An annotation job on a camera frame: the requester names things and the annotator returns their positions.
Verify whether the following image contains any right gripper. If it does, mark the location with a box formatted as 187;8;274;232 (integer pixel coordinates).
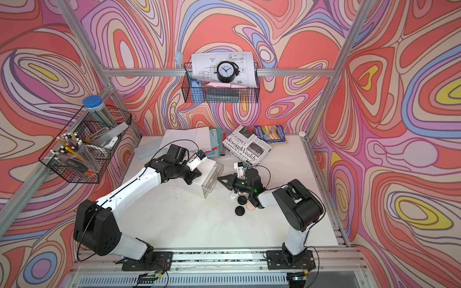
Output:
218;173;253;194

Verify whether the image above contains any clear plastic drawer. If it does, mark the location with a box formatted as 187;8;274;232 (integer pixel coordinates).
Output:
202;162;223;199

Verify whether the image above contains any black earphone case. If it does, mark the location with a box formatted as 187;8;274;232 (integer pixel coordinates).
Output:
237;196;248;205
235;206;246;216

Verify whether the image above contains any white drawer cabinet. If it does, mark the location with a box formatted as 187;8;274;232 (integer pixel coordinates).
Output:
192;157;216;186

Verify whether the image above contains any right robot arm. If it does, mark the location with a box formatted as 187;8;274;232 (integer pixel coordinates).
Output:
217;168;325;273

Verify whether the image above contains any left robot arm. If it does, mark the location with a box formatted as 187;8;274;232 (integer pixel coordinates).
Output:
73;143;207;263

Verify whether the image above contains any white oblong earphone case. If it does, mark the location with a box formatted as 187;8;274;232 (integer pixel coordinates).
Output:
229;193;240;200

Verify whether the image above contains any pink earphone case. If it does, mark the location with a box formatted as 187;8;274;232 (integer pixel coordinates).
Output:
246;202;256;211

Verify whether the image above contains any folded newspaper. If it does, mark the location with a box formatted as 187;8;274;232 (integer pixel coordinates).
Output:
222;126;271;166

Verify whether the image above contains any white book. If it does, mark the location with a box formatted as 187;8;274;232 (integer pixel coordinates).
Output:
160;127;212;152

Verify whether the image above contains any stack of folders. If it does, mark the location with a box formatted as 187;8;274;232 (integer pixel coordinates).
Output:
206;128;225;158

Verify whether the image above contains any blue magazine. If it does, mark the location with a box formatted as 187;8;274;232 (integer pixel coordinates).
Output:
254;126;286;145

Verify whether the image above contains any white stapler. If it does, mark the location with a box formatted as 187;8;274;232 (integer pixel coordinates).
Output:
89;122;128;149

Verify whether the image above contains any black alarm clock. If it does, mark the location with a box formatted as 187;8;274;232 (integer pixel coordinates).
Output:
216;61;240;84

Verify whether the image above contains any white drawing paper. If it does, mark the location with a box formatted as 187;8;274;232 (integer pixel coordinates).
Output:
191;52;258;88

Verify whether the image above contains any blue lid pencil jar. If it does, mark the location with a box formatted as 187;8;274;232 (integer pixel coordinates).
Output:
82;96;116;128

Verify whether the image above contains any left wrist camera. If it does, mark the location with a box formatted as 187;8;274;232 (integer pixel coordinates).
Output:
187;150;206;171

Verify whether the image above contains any black wire wall basket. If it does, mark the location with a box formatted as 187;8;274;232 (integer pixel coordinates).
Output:
181;61;260;104

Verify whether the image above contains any black wire side basket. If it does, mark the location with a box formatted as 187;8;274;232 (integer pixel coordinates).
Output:
39;105;132;184

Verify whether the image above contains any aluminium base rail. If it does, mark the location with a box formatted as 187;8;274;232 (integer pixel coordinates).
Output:
61;247;377;288

